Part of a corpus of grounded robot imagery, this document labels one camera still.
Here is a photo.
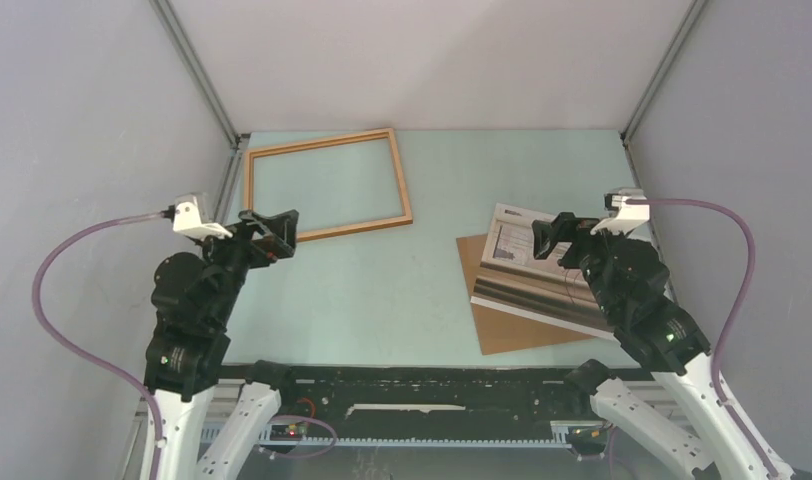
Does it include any corner metal post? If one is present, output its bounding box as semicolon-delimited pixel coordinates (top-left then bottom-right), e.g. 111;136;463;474
620;0;708;188
149;0;245;220

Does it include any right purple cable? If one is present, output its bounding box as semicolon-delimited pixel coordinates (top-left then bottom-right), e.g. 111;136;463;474
627;197;782;478

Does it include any printed photo sheet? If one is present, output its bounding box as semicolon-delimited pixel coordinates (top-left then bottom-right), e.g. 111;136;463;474
471;203;614;341

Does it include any small green circuit board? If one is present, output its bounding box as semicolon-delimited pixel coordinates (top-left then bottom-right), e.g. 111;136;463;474
269;424;308;441

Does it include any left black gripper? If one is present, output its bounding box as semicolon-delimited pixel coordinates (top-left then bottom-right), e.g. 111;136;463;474
193;206;300;324

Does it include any left corner metal post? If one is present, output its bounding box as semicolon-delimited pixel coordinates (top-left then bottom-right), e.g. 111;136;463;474
149;0;245;220

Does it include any right corner metal post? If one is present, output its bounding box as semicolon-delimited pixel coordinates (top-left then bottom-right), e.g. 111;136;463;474
620;0;708;188

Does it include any wooden picture frame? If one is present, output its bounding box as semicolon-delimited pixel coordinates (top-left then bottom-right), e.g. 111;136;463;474
241;128;413;242

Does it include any aluminium rail frame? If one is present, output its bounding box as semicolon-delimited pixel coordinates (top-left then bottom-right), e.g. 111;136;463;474
141;361;723;479

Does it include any brown cardboard backing board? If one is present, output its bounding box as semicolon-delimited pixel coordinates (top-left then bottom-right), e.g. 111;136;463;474
456;234;592;355

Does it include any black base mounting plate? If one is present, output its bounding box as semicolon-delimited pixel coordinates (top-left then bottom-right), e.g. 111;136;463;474
235;361;601;445

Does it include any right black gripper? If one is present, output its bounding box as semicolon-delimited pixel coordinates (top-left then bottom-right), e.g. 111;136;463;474
529;211;629;319

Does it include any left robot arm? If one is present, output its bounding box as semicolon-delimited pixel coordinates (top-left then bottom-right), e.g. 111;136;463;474
142;201;299;479

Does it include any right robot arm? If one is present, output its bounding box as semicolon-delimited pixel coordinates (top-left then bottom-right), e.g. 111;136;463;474
531;212;812;479

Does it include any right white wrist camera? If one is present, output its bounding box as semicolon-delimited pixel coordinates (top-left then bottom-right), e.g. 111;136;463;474
591;187;651;235

